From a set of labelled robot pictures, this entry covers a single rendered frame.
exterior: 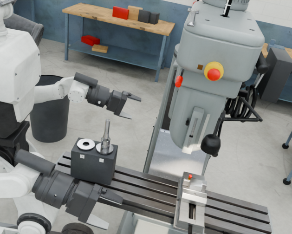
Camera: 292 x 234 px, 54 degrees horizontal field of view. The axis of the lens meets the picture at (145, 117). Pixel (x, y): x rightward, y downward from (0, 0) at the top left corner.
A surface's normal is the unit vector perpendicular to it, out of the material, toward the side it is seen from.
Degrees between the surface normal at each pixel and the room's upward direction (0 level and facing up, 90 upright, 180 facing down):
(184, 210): 0
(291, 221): 0
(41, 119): 94
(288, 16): 90
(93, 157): 90
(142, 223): 0
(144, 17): 90
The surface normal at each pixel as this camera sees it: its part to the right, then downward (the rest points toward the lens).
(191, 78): -0.22, 0.49
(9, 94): 0.66, 0.42
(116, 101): -0.02, 0.62
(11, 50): 0.81, -0.47
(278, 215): 0.16, -0.83
